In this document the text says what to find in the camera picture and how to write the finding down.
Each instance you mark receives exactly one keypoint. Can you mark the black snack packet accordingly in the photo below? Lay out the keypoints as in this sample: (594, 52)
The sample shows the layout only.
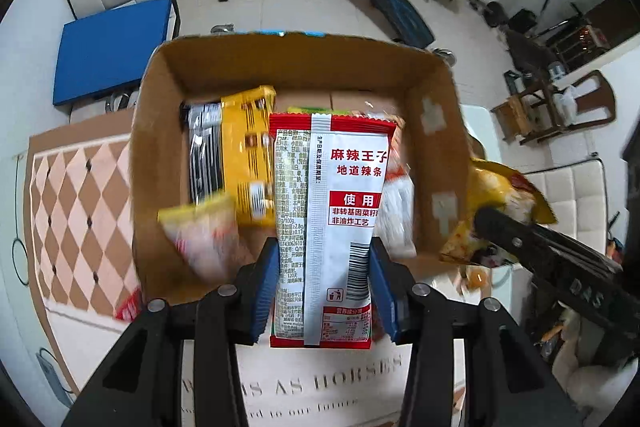
(205, 157)

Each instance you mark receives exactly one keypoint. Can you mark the cardboard box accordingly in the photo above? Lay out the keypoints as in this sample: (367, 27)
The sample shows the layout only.
(165, 147)

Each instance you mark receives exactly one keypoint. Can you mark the yellow snack packet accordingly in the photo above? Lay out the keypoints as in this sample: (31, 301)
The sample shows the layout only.
(245, 142)

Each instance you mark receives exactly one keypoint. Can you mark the wooden chair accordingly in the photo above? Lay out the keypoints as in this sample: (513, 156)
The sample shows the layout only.
(595, 102)

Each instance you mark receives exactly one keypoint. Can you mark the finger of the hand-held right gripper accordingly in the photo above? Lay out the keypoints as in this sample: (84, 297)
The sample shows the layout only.
(540, 242)

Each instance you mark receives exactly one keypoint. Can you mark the white plush goose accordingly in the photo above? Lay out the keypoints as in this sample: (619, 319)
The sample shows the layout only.
(590, 377)

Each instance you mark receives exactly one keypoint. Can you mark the green snack packet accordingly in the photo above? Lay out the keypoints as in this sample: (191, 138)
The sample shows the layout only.
(310, 110)

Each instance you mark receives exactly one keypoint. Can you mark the clear-wrapped round pastry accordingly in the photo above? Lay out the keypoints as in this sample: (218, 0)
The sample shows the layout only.
(475, 279)

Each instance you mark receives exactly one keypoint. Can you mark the small wooden stool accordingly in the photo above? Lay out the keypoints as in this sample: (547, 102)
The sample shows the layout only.
(520, 117)

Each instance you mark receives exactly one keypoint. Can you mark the black box speaker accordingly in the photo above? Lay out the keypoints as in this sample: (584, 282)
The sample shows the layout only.
(522, 21)

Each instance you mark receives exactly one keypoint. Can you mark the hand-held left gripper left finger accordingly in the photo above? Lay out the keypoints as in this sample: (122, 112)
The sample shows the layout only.
(265, 292)

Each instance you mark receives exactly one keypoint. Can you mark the yellow-brown panda snack packet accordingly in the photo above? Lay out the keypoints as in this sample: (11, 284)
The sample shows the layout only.
(492, 187)

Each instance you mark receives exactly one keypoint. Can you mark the chrome dumbbell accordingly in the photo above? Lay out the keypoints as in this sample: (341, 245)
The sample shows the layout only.
(445, 57)

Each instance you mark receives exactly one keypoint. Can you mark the blue foam pad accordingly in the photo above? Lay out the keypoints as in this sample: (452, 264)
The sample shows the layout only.
(110, 52)

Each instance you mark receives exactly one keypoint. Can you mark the red and white snack packet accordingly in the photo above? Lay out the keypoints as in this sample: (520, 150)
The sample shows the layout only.
(340, 207)

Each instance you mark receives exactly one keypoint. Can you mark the white plastic bag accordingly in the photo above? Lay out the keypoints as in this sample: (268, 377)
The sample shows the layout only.
(567, 99)

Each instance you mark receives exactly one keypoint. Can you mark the black dumbbell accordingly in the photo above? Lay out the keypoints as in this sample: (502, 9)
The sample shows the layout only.
(495, 14)

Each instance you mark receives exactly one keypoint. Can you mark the red-brown snack packet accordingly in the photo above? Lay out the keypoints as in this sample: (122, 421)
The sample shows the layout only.
(129, 307)

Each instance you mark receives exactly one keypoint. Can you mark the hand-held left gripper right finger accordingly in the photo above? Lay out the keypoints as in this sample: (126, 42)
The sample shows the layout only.
(382, 292)

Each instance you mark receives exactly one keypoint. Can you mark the beige snack packet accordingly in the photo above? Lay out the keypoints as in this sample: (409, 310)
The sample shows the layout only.
(200, 232)

